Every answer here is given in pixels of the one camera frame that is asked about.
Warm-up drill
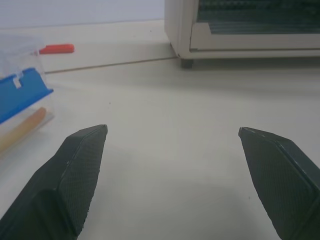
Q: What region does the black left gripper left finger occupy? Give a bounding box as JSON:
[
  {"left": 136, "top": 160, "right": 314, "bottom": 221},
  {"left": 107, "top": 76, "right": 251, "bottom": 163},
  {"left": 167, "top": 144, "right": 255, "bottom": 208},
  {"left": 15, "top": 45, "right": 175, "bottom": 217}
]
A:
[{"left": 0, "top": 124, "right": 109, "bottom": 240}]

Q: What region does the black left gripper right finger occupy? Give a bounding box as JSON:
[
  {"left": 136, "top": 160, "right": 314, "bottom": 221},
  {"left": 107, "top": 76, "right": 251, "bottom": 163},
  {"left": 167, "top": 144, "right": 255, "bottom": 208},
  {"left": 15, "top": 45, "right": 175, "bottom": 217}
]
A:
[{"left": 238, "top": 126, "right": 320, "bottom": 240}]

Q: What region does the cream white toaster oven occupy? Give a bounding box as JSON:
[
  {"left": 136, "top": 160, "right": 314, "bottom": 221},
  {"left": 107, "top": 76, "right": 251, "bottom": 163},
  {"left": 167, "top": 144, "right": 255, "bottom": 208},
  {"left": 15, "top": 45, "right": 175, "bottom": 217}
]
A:
[{"left": 164, "top": 0, "right": 320, "bottom": 69}]

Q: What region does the clear plastic box blue lid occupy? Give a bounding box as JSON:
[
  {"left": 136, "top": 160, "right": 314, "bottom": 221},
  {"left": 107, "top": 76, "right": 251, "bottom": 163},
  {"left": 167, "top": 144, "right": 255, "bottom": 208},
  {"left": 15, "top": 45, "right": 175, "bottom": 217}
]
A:
[{"left": 0, "top": 34, "right": 55, "bottom": 157}]

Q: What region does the red marker pen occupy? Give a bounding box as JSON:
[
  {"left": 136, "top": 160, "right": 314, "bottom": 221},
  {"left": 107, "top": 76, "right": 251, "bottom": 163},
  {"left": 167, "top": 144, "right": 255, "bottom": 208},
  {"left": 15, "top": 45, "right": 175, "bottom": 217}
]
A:
[{"left": 39, "top": 43, "right": 76, "bottom": 55}]

